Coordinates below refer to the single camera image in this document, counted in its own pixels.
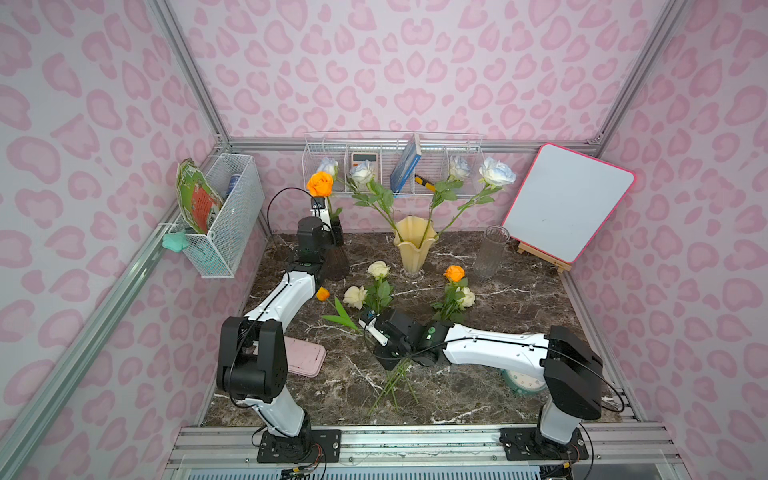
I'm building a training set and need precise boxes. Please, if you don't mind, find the orange rose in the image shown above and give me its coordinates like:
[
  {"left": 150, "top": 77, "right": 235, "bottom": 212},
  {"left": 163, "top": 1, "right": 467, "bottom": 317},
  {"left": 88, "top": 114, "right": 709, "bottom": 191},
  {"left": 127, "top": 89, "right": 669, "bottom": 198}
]
[
  {"left": 307, "top": 171, "right": 342, "bottom": 220},
  {"left": 432, "top": 265, "right": 467, "bottom": 322}
]

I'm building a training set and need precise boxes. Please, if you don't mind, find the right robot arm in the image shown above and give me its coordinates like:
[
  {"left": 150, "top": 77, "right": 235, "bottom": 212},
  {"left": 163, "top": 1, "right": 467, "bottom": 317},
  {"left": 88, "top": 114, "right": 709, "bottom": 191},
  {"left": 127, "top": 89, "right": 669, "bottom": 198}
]
[{"left": 358, "top": 308, "right": 603, "bottom": 445}]

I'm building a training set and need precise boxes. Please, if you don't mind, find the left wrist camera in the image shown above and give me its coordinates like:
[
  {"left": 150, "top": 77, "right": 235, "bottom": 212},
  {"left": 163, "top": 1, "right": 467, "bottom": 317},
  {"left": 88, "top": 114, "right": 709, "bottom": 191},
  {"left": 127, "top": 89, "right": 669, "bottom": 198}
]
[{"left": 311, "top": 196, "right": 331, "bottom": 225}]

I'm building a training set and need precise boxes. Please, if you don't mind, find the purple glass vase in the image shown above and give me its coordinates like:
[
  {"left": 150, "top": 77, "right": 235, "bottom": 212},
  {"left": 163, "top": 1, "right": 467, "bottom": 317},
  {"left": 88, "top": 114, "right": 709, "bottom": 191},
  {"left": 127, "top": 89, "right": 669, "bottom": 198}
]
[{"left": 323, "top": 246, "right": 350, "bottom": 282}]

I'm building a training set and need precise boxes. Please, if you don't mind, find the white calculator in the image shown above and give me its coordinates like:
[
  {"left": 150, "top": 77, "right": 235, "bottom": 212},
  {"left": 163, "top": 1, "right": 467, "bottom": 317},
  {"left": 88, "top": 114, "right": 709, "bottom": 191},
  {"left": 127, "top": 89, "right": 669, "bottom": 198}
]
[{"left": 350, "top": 151, "right": 379, "bottom": 167}]

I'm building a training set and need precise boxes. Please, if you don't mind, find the white wire side basket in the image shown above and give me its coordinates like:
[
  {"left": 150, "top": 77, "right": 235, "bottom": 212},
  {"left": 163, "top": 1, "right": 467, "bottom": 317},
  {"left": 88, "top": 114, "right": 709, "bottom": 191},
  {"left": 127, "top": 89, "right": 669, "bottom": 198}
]
[{"left": 172, "top": 153, "right": 265, "bottom": 279}]

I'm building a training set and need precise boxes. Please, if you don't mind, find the blue white rose two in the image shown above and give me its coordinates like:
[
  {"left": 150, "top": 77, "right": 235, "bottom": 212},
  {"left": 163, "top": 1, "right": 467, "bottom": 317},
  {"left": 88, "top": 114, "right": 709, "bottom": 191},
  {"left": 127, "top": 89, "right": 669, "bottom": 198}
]
[{"left": 419, "top": 156, "right": 471, "bottom": 247}]

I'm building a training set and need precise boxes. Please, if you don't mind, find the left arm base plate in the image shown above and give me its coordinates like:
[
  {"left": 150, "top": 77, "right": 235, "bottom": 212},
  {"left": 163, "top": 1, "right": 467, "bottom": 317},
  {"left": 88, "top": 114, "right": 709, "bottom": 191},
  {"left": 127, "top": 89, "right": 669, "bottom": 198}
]
[{"left": 256, "top": 429, "right": 342, "bottom": 464}]

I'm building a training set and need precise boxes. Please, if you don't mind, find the blue white rose one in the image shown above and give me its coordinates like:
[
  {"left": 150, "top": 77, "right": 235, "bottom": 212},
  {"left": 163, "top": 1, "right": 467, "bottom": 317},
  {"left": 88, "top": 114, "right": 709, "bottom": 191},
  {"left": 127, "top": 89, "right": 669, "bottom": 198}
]
[{"left": 316, "top": 157, "right": 339, "bottom": 178}]

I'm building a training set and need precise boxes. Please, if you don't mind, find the white wire wall shelf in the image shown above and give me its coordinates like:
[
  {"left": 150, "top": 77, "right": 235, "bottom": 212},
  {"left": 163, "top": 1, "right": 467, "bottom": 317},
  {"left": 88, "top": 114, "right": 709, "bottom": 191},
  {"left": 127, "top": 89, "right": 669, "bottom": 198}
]
[{"left": 302, "top": 131, "right": 485, "bottom": 199}]

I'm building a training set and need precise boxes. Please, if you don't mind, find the green alarm clock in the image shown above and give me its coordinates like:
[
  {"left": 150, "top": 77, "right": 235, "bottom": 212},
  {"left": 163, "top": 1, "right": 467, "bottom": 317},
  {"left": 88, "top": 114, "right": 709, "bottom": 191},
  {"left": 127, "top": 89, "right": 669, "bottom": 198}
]
[{"left": 501, "top": 370, "right": 547, "bottom": 395}]

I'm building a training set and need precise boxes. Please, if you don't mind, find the yellow utility knife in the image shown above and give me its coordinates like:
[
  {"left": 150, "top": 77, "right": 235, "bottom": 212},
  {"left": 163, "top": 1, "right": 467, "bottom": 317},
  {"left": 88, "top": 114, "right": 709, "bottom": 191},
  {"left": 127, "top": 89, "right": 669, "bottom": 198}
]
[{"left": 414, "top": 174, "right": 437, "bottom": 193}]

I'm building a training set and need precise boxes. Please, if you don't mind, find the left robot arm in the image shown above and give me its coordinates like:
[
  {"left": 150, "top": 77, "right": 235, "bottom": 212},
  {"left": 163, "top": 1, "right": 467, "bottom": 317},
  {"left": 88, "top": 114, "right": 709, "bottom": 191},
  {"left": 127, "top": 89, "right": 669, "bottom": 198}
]
[{"left": 216, "top": 216, "right": 335, "bottom": 442}]

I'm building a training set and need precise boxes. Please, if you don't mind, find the yellow ceramic vase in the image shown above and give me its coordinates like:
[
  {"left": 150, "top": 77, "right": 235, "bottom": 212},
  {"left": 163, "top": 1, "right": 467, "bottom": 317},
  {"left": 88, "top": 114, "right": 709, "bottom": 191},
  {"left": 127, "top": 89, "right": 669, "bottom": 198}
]
[{"left": 394, "top": 216, "right": 439, "bottom": 279}]

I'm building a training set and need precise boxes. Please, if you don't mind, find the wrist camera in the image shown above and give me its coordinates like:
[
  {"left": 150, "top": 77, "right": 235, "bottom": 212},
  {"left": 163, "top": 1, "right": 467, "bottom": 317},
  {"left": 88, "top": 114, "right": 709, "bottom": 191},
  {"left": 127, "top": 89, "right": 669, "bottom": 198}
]
[
  {"left": 311, "top": 196, "right": 331, "bottom": 225},
  {"left": 358, "top": 318, "right": 388, "bottom": 347}
]

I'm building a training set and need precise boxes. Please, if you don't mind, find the orange tulip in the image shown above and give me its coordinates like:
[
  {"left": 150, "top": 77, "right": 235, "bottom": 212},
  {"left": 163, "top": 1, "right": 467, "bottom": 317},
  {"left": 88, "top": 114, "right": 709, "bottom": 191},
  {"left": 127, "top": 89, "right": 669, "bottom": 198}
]
[{"left": 321, "top": 286, "right": 367, "bottom": 331}]

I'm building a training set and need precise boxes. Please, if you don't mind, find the green red picture card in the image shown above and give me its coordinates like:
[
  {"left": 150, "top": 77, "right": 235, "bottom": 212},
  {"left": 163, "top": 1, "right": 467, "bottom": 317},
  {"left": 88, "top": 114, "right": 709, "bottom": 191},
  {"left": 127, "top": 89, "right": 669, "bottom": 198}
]
[{"left": 176, "top": 158, "right": 224, "bottom": 235}]

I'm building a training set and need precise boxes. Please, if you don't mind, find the pink flat case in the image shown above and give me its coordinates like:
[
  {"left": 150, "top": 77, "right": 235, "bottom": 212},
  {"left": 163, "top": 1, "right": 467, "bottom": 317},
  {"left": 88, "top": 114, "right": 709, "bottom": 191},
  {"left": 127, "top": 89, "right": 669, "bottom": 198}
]
[{"left": 285, "top": 337, "right": 327, "bottom": 378}]

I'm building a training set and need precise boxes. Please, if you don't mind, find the pink framed whiteboard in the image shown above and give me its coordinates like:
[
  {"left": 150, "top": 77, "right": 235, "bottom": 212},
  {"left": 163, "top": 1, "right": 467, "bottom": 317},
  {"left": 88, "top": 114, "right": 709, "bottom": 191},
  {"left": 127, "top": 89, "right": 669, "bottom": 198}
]
[{"left": 503, "top": 143, "right": 636, "bottom": 264}]

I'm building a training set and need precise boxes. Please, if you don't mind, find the blue white rose three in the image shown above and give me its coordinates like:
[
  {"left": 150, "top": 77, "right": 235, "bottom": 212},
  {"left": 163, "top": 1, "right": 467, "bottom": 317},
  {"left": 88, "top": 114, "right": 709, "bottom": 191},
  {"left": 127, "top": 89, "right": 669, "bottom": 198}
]
[{"left": 347, "top": 162, "right": 403, "bottom": 242}]

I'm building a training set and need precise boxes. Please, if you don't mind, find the clear glass vase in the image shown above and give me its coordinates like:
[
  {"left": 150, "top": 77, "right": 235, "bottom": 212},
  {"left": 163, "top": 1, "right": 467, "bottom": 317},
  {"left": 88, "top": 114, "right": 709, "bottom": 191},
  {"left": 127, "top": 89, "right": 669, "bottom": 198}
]
[{"left": 473, "top": 225, "right": 510, "bottom": 279}]

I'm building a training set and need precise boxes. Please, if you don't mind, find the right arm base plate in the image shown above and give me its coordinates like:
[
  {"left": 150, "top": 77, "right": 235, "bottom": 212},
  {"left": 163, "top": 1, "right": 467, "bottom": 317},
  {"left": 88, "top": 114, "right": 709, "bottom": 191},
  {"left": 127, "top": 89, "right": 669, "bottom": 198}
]
[{"left": 499, "top": 427, "right": 590, "bottom": 463}]

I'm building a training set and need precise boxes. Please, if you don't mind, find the green clip hook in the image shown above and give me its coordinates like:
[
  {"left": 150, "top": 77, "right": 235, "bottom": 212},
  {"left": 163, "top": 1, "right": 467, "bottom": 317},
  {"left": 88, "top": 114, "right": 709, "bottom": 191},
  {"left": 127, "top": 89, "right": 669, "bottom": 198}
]
[{"left": 162, "top": 231, "right": 190, "bottom": 253}]

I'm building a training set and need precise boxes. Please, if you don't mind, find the blue book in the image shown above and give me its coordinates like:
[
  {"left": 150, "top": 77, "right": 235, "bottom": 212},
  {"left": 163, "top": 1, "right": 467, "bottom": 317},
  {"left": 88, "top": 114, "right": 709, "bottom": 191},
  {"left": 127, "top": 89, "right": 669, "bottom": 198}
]
[{"left": 390, "top": 133, "right": 422, "bottom": 194}]

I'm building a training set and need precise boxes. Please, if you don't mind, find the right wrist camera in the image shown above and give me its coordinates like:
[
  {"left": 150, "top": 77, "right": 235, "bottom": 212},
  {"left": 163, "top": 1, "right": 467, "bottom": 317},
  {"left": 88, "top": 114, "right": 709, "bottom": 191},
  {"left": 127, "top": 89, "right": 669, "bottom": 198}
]
[{"left": 358, "top": 318, "right": 388, "bottom": 347}]

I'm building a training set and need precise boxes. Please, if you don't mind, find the wooden easel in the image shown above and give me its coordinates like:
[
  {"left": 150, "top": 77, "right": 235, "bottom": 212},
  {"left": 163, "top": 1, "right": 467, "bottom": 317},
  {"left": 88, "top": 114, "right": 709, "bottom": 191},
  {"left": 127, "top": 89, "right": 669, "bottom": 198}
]
[{"left": 517, "top": 242, "right": 572, "bottom": 273}]

